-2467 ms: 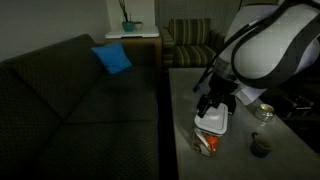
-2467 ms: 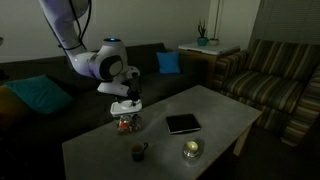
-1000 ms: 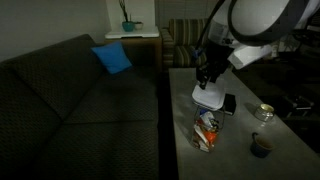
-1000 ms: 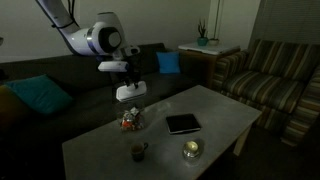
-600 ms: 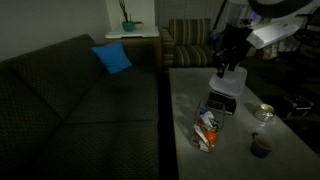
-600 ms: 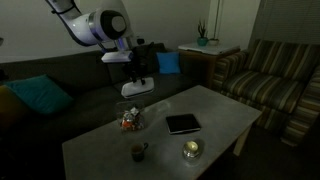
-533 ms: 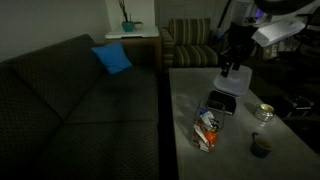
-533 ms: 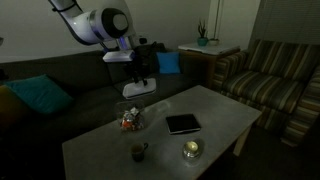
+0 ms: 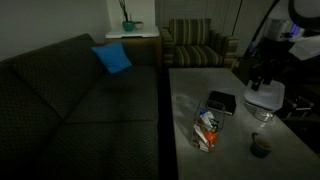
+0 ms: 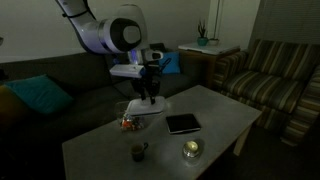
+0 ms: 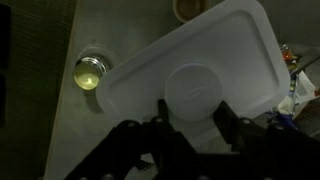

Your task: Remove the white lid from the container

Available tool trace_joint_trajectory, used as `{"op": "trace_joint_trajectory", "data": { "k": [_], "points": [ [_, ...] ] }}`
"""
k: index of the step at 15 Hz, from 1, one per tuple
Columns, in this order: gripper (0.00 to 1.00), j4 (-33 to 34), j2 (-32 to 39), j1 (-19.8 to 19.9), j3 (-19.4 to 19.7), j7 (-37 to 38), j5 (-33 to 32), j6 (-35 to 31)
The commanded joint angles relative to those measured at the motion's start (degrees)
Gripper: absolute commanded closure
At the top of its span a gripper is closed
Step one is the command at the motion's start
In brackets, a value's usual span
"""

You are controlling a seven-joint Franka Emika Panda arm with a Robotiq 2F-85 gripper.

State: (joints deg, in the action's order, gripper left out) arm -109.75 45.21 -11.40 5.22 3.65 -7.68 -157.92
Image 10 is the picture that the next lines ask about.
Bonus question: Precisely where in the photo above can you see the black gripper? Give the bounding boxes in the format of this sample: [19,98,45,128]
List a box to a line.
[130,61,163,105]

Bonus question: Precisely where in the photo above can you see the white square container lid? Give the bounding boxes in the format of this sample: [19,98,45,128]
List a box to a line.
[126,95,167,117]

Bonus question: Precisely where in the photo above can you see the clear plastic snack container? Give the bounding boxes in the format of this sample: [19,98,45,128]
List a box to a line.
[114,100,149,132]

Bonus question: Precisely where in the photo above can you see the blue throw pillow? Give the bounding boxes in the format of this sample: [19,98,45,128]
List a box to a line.
[159,50,181,75]

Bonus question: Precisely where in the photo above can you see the dark coffee mug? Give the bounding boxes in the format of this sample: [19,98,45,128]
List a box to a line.
[129,142,150,163]

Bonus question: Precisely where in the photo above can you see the wooden side table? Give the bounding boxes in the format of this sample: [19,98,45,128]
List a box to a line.
[178,46,241,89]

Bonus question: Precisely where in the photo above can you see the dark patterned fabric sofa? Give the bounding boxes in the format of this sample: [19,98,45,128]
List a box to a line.
[0,42,204,161]

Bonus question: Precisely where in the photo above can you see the round metal tin candle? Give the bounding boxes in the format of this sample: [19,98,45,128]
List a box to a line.
[182,139,202,159]

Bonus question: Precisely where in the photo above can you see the teal plant pot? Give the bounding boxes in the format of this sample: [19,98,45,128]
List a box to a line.
[196,36,210,47]

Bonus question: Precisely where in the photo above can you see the thin dark plant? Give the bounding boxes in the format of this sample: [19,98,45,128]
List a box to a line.
[197,19,208,38]

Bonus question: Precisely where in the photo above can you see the light wooden table leg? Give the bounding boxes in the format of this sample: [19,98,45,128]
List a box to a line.
[233,124,253,157]

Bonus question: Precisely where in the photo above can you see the teal throw pillow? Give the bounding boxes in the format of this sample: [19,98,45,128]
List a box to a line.
[3,74,74,115]

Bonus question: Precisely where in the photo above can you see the striped armchair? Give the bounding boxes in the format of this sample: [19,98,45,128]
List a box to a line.
[213,39,320,148]

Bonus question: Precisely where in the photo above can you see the grey window blinds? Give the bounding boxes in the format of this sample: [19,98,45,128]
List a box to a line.
[249,0,320,46]

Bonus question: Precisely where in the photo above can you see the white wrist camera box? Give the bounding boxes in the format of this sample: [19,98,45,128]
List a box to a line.
[109,64,147,80]

